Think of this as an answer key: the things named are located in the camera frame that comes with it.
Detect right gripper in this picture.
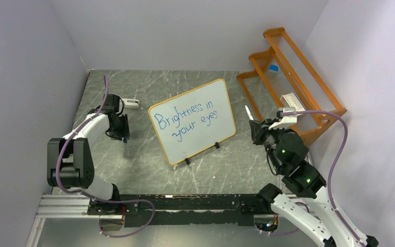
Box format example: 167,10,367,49
249,118,285,171

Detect blue whiteboard marker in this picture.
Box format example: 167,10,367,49
245,105,254,120

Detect yellow framed whiteboard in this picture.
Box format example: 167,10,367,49
148,78,237,166

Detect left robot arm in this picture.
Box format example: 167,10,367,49
46,94,130,214

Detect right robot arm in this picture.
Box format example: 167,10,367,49
249,120,379,246

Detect white whiteboard eraser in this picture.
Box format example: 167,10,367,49
121,98,140,109

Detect white red box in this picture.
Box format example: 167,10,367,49
280,93,305,111

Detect orange wooden rack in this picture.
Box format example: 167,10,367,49
237,27,347,146

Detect blue white small object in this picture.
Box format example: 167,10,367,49
268,64,279,73

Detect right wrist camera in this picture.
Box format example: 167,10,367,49
268,107,297,130

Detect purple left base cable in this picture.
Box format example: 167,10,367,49
98,199,156,239

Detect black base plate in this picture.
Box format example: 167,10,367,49
87,193,274,227

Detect aluminium rail frame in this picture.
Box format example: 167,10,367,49
36,195,314,239

